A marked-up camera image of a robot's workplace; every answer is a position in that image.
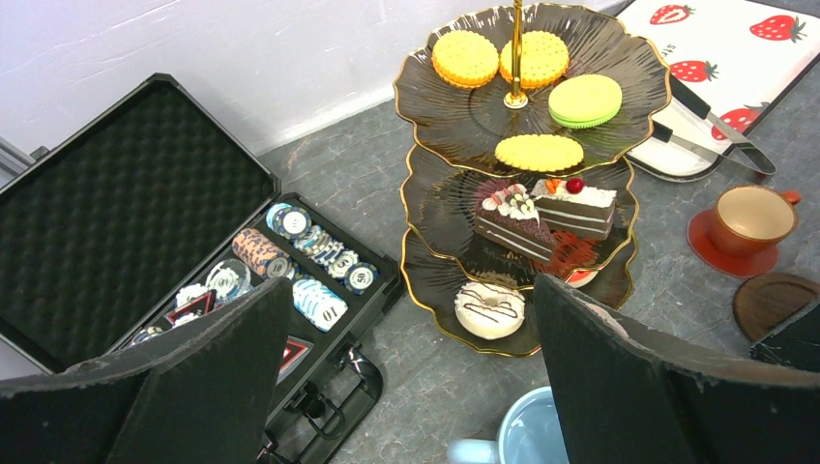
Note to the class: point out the black poker chip case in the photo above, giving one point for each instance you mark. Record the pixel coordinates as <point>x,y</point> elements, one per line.
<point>154,215</point>

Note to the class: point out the orange toy macaron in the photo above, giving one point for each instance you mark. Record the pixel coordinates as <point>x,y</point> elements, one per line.
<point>465,59</point>
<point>545,57</point>
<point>539,152</point>

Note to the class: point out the white chocolate striped toy donut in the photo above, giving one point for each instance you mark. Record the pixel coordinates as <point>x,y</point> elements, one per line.
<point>489,311</point>

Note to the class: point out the small orange brown cup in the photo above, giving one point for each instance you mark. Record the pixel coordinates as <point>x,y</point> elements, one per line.
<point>749,219</point>

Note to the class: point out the dark brown wooden coaster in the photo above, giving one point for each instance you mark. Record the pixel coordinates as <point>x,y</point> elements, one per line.
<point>764,301</point>

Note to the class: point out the three-tier black gold cake stand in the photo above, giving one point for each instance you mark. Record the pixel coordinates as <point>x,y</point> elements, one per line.
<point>452,164</point>

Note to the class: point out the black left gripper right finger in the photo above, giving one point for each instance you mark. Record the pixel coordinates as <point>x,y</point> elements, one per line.
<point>627,393</point>

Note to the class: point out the light blue mug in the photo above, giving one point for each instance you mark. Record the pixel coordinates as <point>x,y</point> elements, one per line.
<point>530,432</point>

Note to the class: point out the strawberry layer cake slice toy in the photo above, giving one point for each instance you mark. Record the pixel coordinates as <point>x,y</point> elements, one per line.
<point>572,206</point>

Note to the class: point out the red round coaster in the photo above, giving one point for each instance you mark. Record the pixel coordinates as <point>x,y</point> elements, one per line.
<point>737,266</point>

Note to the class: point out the green toy macaron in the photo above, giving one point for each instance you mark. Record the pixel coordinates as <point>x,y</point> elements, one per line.
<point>585,101</point>

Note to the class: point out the cream strawberry serving tray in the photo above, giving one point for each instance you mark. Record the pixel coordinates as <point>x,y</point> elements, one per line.
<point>737,56</point>

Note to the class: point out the red triangle dealer plaque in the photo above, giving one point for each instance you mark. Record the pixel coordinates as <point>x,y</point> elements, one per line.
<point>295,350</point>

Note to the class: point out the red strawberry toy tart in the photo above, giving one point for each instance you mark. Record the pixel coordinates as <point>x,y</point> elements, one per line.
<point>570,253</point>

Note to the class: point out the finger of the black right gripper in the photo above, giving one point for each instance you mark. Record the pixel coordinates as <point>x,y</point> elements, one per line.
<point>793,343</point>

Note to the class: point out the chocolate cake slice toy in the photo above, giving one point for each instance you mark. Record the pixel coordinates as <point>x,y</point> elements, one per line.
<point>510,218</point>

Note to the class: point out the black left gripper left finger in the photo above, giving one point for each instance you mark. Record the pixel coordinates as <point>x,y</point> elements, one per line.
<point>199,393</point>

